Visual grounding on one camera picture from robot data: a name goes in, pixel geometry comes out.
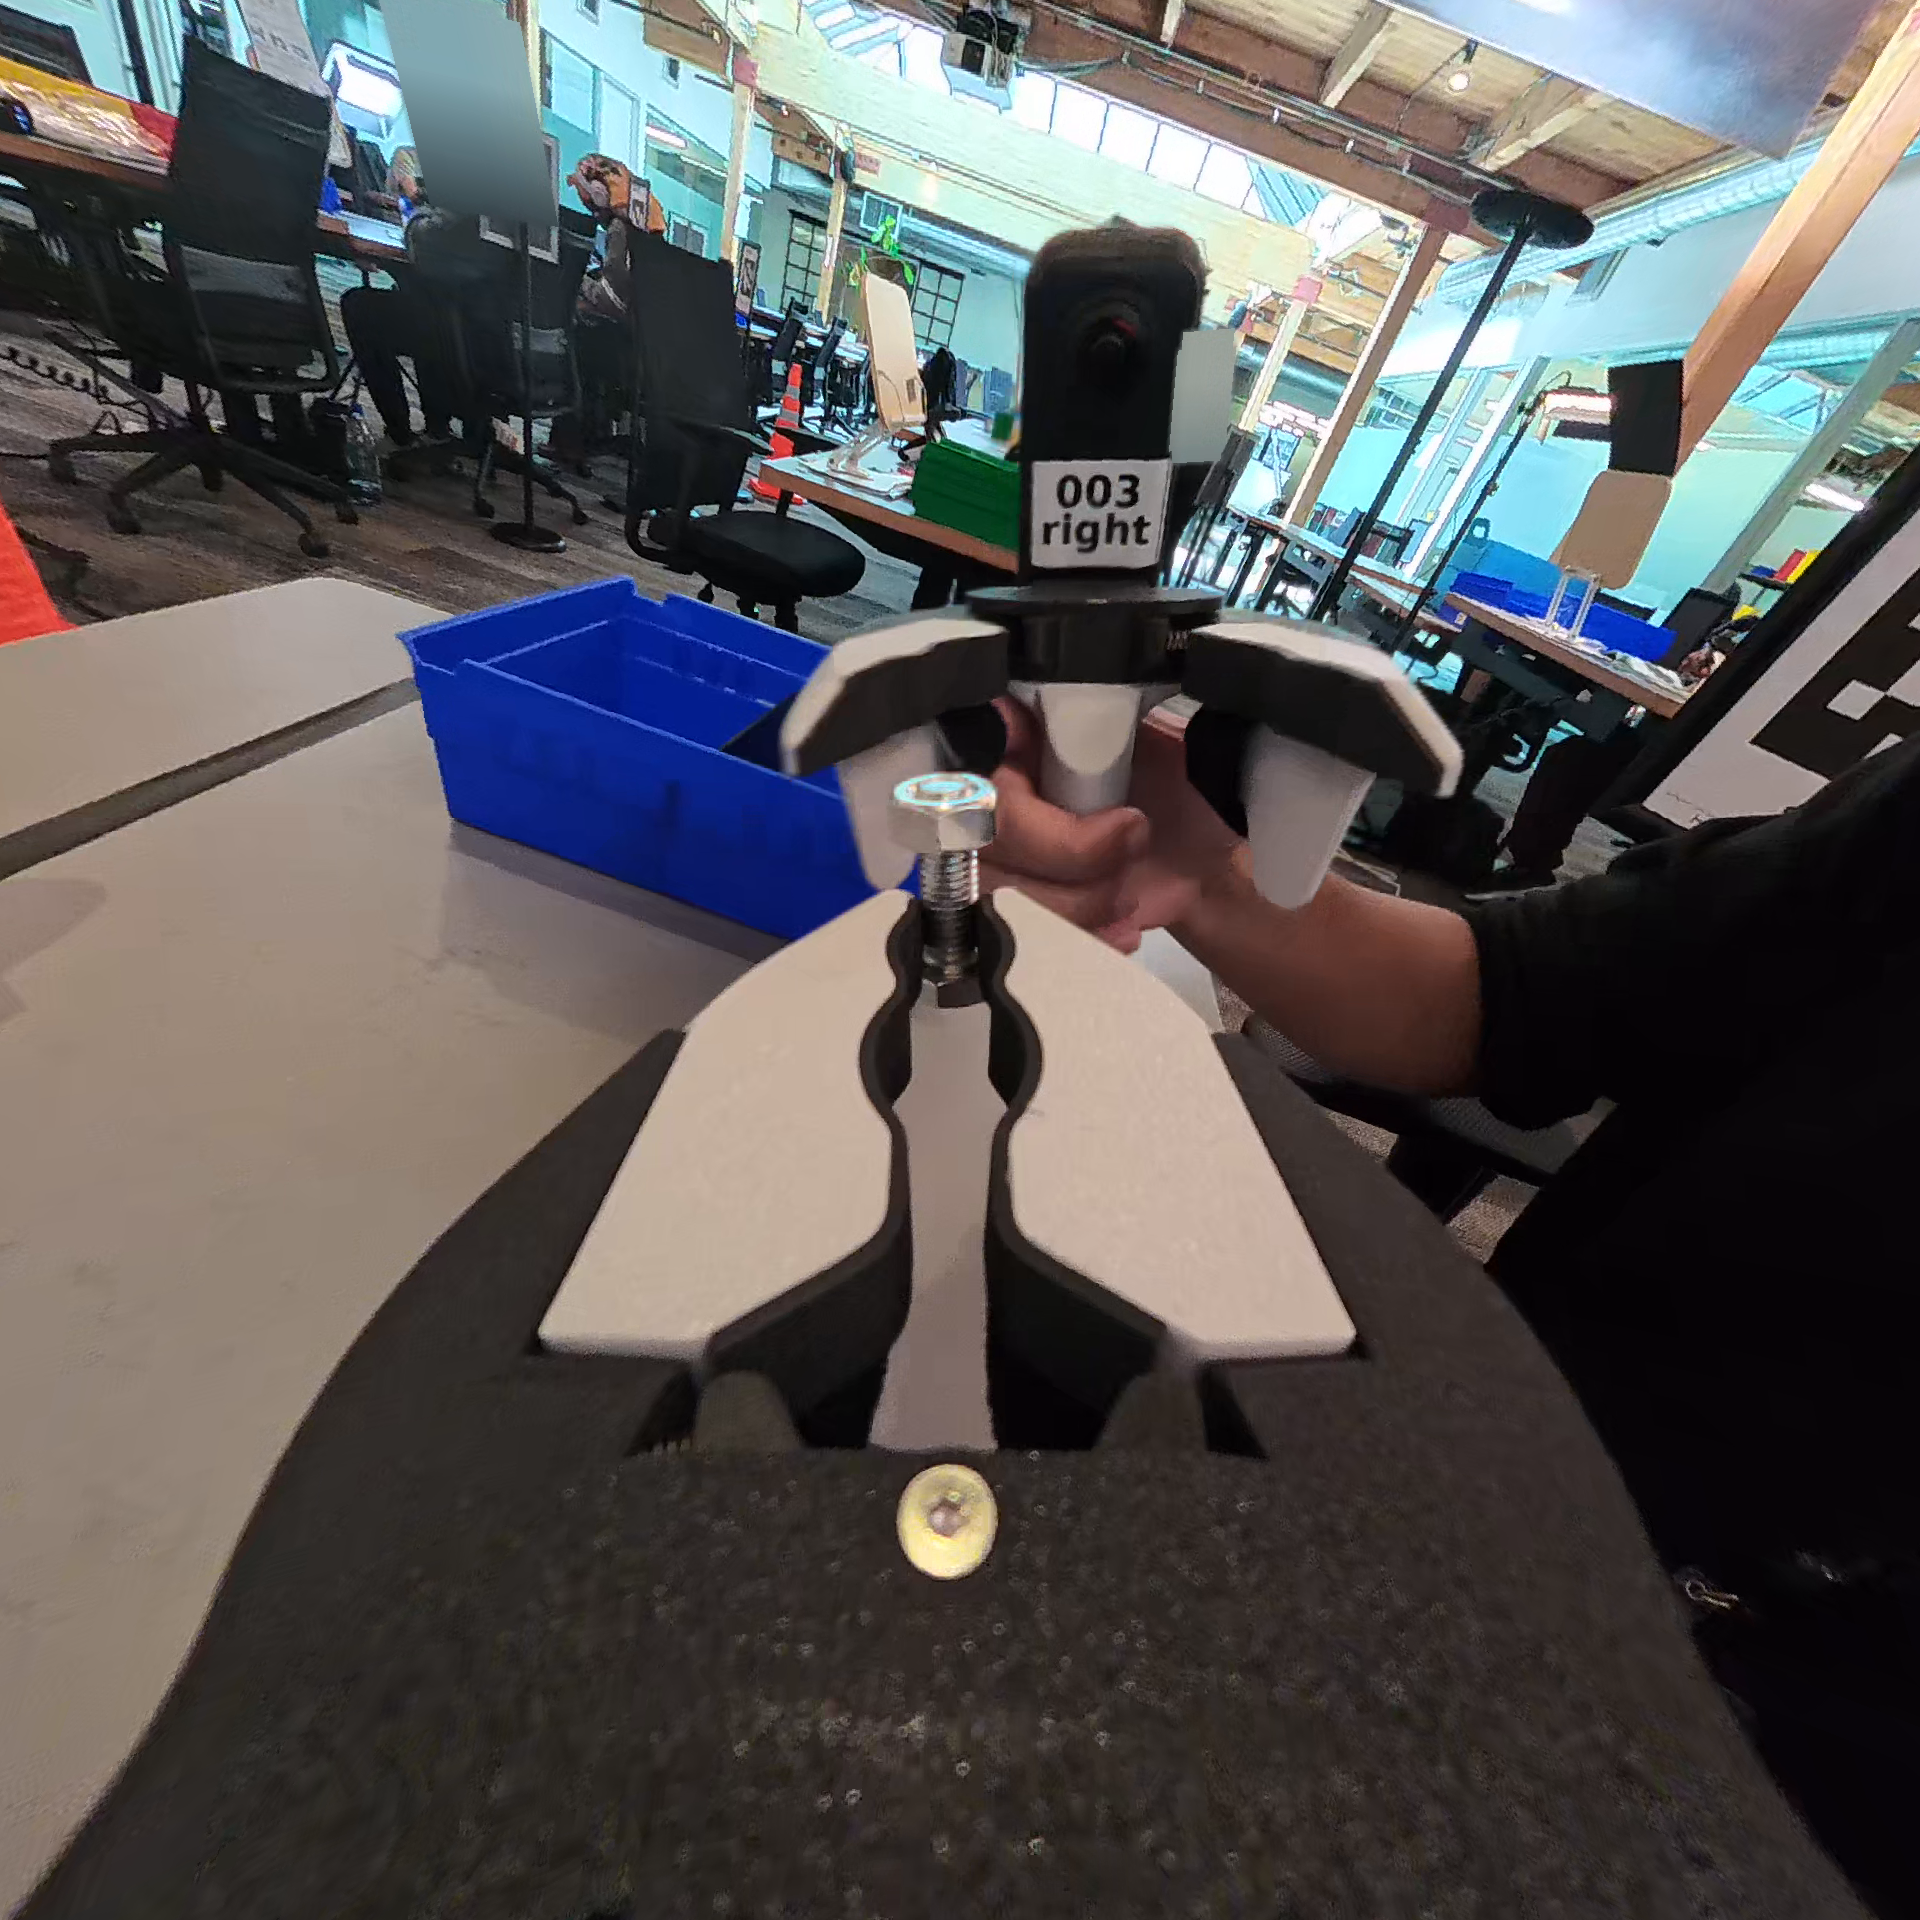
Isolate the black office chair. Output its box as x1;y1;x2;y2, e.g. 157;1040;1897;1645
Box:
621;224;869;633
53;37;366;561

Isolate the cardboard panel with black device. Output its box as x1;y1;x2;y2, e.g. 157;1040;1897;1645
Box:
1553;359;1685;586

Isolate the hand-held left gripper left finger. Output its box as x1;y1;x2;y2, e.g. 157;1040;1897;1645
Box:
540;891;921;1449

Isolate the wooden board stand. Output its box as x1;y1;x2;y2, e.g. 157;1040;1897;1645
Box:
859;271;929;443

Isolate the wooden-topped table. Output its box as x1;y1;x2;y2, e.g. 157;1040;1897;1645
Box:
0;59;406;265

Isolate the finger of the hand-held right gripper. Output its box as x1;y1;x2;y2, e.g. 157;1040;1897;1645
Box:
1185;616;1468;912
777;617;1013;895

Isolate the person's right forearm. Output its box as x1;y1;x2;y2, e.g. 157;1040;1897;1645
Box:
1185;721;1920;1906

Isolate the wooden-edged table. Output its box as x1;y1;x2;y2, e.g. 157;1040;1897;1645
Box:
757;450;1024;578

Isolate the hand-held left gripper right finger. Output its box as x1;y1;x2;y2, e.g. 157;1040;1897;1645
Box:
978;888;1360;1449

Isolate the blue plastic bin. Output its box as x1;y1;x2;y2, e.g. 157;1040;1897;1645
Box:
1446;569;1677;663
397;577;905;943

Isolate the black floor lamp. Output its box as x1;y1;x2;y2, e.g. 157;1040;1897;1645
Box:
1313;187;1595;625

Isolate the black white marker board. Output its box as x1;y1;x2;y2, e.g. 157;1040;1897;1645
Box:
1642;450;1920;835

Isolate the person's right hand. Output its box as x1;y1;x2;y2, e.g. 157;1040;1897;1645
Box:
982;704;1261;957

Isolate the green plastic bin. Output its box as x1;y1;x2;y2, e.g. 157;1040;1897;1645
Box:
912;434;1024;549

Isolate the silver hex bolt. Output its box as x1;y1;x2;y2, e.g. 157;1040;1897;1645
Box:
888;773;1001;976

